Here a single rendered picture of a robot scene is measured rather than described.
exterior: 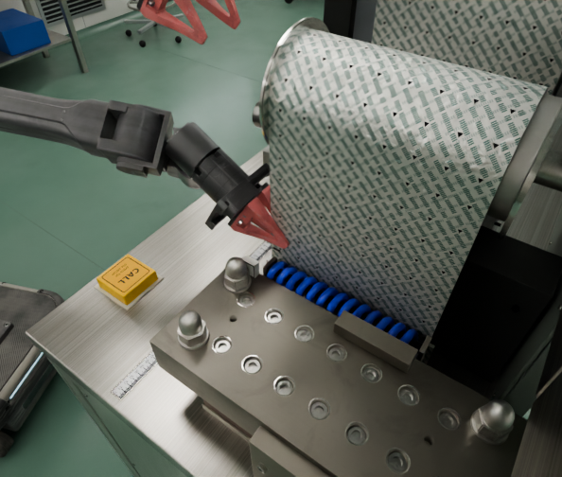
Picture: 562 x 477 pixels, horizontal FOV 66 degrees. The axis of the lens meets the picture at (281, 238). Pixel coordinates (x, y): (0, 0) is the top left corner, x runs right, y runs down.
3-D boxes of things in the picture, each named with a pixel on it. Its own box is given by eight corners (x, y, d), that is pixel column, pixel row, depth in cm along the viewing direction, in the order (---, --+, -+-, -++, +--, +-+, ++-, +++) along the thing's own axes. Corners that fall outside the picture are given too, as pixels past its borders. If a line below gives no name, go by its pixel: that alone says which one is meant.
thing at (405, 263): (273, 260, 63) (272, 152, 50) (429, 343, 54) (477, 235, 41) (272, 263, 63) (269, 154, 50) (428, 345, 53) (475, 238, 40)
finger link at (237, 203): (258, 274, 58) (209, 225, 58) (289, 243, 63) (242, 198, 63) (279, 256, 53) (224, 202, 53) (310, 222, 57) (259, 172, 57)
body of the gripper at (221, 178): (213, 234, 58) (173, 195, 58) (259, 194, 64) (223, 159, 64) (228, 212, 53) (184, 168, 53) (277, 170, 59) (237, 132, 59)
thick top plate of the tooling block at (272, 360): (237, 286, 65) (234, 258, 61) (515, 446, 49) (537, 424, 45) (158, 365, 56) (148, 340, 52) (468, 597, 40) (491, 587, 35)
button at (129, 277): (131, 261, 78) (128, 253, 76) (158, 279, 75) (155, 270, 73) (99, 287, 74) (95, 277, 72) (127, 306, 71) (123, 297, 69)
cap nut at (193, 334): (193, 318, 54) (187, 296, 51) (215, 333, 52) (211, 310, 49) (171, 340, 52) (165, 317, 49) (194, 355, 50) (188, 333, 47)
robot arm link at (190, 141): (155, 139, 55) (188, 110, 56) (163, 156, 62) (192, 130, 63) (195, 177, 55) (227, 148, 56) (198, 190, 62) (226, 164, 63)
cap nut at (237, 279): (236, 267, 60) (233, 244, 57) (256, 279, 58) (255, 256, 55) (218, 285, 58) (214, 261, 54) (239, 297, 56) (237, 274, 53)
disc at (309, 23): (330, 108, 59) (331, -8, 48) (333, 109, 59) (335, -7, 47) (267, 174, 52) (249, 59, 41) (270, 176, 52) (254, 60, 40)
